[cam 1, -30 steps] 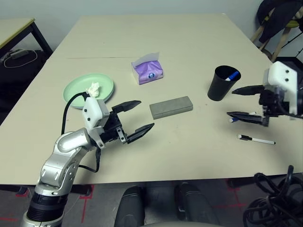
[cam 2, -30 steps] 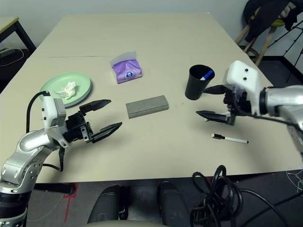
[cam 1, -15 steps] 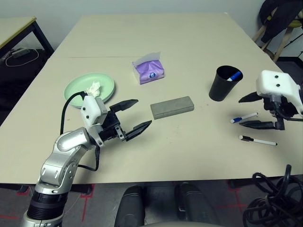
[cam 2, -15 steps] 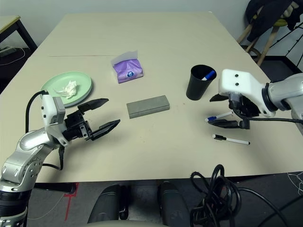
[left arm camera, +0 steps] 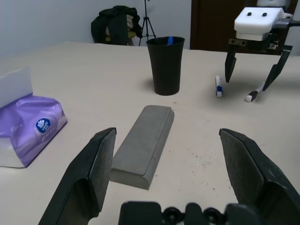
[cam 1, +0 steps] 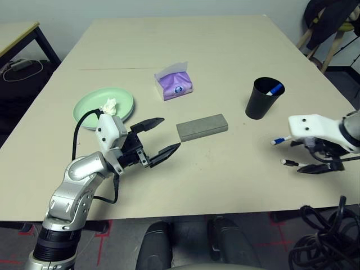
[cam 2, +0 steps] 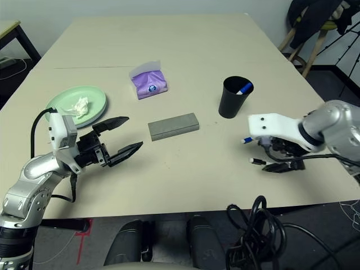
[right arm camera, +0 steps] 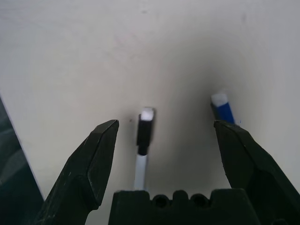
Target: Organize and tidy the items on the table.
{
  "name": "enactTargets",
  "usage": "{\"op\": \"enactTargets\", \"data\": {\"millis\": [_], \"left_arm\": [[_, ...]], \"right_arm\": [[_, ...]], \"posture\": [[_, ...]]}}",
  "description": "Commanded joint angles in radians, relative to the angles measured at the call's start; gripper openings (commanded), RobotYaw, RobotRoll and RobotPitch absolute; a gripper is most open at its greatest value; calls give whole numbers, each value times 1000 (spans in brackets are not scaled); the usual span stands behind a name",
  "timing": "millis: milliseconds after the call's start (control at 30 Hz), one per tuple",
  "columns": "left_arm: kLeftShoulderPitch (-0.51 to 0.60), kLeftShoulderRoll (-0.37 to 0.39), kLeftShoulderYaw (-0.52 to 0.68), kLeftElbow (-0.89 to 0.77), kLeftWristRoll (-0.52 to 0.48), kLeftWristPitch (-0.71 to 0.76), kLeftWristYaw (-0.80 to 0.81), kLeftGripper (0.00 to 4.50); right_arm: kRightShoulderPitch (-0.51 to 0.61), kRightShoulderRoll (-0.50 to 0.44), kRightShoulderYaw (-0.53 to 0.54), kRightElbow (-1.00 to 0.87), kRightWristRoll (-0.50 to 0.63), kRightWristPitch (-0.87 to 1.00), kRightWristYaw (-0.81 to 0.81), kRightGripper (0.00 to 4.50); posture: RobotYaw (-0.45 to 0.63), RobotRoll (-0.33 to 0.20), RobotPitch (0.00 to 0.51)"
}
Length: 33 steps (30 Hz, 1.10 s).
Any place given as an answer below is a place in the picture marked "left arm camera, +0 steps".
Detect dark brown wooden door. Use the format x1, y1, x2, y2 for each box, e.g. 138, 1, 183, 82
190, 0, 300, 56

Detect white marker with black cap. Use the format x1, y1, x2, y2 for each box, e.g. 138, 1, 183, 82
245, 83, 265, 103

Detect purple tissue pack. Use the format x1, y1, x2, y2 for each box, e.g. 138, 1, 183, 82
0, 65, 68, 168

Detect white marker with blue cap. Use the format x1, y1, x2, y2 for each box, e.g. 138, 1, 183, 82
215, 75, 224, 98

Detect black camera tripod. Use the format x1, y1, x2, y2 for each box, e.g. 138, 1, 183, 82
138, 0, 157, 46

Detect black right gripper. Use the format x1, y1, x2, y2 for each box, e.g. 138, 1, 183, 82
224, 32, 293, 91

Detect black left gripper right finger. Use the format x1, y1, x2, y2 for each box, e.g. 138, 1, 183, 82
219, 128, 300, 225

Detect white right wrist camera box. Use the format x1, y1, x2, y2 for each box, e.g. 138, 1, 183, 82
234, 7, 285, 41

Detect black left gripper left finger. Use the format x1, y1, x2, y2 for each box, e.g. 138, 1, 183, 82
38, 127, 117, 225

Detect grey glasses case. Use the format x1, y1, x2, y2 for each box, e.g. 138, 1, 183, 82
110, 105, 175, 190

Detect black plastic cup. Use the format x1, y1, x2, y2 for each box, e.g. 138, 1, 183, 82
146, 36, 186, 96

